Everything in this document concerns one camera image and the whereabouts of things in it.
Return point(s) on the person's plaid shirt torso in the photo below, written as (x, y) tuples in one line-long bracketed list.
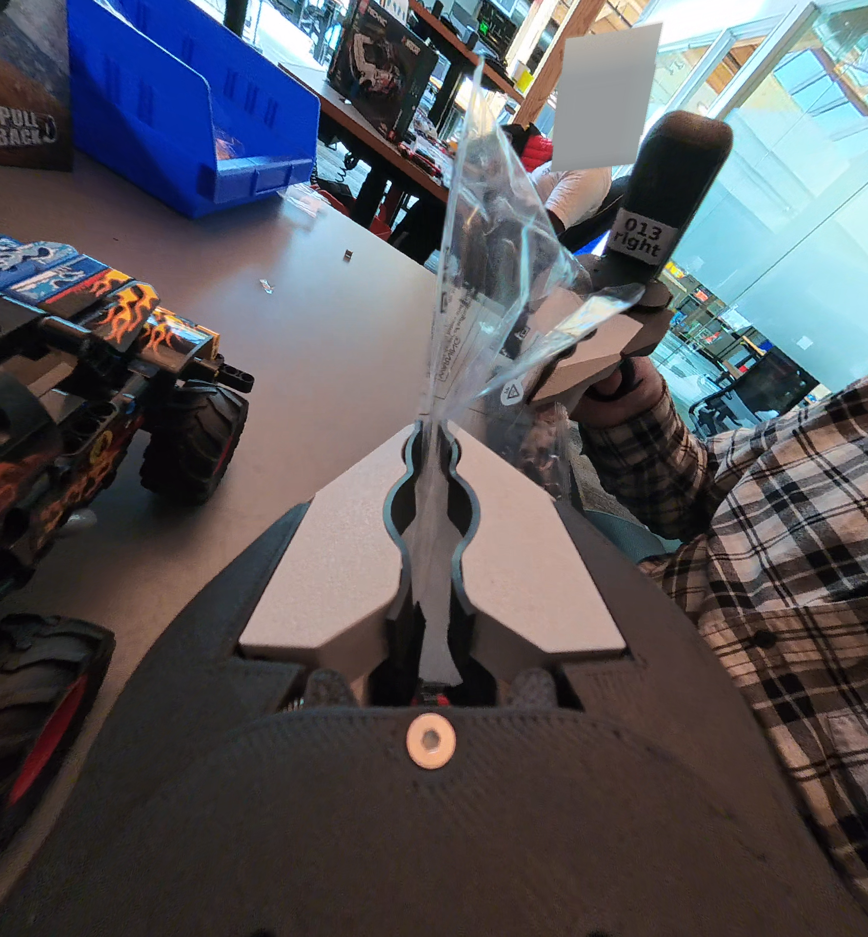
[(807, 585)]

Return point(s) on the clear plastic bag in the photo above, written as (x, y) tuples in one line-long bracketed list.
[(478, 241), (302, 199)]

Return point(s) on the person's right forearm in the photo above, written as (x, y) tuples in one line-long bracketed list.
[(653, 476)]

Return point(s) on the crumpled clear plastic bag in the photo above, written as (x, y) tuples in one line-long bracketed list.
[(302, 199)]

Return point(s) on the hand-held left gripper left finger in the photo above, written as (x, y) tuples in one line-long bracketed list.
[(316, 585)]

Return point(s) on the flame-printed toy monster truck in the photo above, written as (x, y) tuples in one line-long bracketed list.
[(75, 402)]

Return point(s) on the black model kit box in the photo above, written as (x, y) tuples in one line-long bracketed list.
[(382, 66)]

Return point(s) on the crinkled printed plastic bag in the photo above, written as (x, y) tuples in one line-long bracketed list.
[(547, 454)]

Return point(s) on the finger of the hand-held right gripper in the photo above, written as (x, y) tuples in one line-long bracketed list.
[(573, 318), (595, 367)]

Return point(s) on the wooden post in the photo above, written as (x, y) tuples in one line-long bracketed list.
[(551, 58)]

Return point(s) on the person's right hand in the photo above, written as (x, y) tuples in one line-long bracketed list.
[(624, 406)]

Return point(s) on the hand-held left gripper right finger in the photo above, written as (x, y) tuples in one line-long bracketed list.
[(551, 585)]

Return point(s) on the black office chair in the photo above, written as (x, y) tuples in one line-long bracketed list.
[(763, 388)]

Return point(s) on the grey desk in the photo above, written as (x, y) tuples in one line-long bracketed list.
[(316, 366)]

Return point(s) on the brown workbench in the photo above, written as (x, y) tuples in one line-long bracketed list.
[(316, 82)]

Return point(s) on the blue storage bin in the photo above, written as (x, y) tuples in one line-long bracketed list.
[(155, 110)]

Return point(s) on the dark toy box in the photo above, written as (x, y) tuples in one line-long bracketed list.
[(16, 95)]

